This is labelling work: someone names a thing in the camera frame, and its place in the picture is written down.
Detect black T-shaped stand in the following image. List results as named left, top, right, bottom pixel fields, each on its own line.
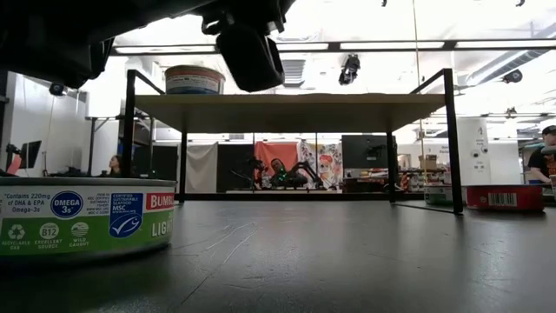
left=84, top=115, right=112, bottom=177

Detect green white label tuna can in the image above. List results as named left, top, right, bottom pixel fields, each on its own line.
left=0, top=176, right=177, bottom=262
left=423, top=184, right=455, bottom=206

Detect black metal rig frame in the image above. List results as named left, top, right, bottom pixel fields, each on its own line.
left=173, top=192, right=427, bottom=203

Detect wooden shelf black metal legs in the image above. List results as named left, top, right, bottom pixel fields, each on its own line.
left=121, top=67, right=464, bottom=215

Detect orange hanging cloth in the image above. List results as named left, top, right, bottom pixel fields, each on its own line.
left=254, top=141, right=300, bottom=186

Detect black display screen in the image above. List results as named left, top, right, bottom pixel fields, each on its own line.
left=341, top=134, right=397, bottom=170

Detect brown cardboard box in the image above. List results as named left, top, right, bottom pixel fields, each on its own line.
left=417, top=153, right=439, bottom=171

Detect person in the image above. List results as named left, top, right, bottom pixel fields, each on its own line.
left=267, top=156, right=290, bottom=188
left=526, top=124, right=556, bottom=184
left=107, top=154, right=123, bottom=179

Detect white hanging cloth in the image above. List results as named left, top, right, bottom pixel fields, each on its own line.
left=185, top=142, right=219, bottom=194

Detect cluttered background table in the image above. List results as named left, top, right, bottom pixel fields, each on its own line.
left=342, top=168, right=451, bottom=193

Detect black partition panel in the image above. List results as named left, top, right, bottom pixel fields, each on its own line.
left=216, top=143, right=255, bottom=193

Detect black ceiling dome device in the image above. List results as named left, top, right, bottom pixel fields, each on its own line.
left=502, top=68, right=524, bottom=84

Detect black hanging overhead camera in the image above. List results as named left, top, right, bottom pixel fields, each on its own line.
left=337, top=53, right=362, bottom=87

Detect gold-lid can red blue label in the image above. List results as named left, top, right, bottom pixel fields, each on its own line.
left=163, top=64, right=227, bottom=96

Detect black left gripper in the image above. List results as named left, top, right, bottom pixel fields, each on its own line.
left=200, top=0, right=297, bottom=37

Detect silver tuna can red label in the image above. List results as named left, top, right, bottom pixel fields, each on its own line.
left=463, top=183, right=545, bottom=213

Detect dark equipment cabinet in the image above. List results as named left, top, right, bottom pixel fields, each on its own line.
left=132, top=143, right=180, bottom=180

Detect black table mat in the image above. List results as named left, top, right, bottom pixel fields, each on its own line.
left=0, top=193, right=556, bottom=313

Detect patterned hanging cloth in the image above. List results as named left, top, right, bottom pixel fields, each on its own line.
left=298, top=141, right=344, bottom=189

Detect white square pillar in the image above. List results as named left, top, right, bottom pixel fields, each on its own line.
left=455, top=116, right=492, bottom=187

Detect black desk monitor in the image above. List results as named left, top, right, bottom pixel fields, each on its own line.
left=4, top=139, right=43, bottom=171

